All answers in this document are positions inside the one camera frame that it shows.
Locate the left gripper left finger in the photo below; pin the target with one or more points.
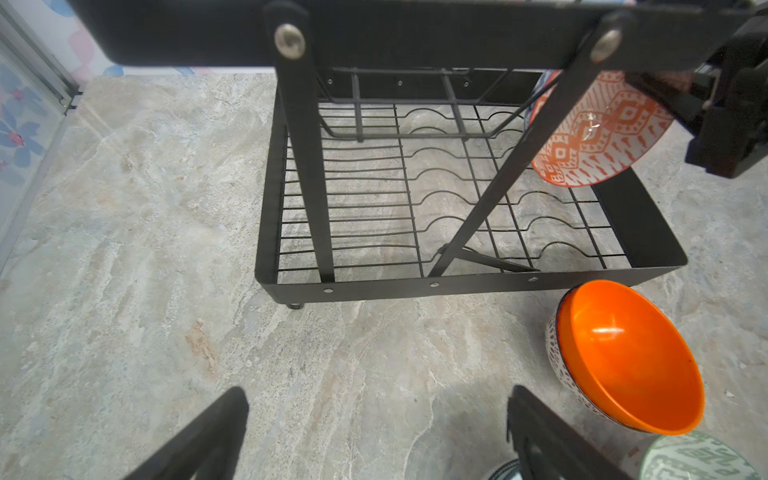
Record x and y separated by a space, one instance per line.
207 448

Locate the green patterned bowl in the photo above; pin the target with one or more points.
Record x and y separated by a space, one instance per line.
695 455

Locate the blue floral bowl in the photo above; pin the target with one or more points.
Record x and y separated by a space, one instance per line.
509 470

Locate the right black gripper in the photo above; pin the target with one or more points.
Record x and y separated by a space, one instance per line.
726 108

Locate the black wire dish rack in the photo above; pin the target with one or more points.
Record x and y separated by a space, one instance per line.
403 134

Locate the white patterned bowl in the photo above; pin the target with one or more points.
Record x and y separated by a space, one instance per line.
562 373

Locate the orange bowl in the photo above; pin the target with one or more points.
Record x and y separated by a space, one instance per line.
629 359

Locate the left aluminium corner post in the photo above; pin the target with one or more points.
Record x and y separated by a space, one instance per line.
27 51

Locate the red patterned bowl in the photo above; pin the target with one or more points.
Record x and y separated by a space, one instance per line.
611 127

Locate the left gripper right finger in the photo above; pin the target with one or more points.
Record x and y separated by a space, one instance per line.
547 447

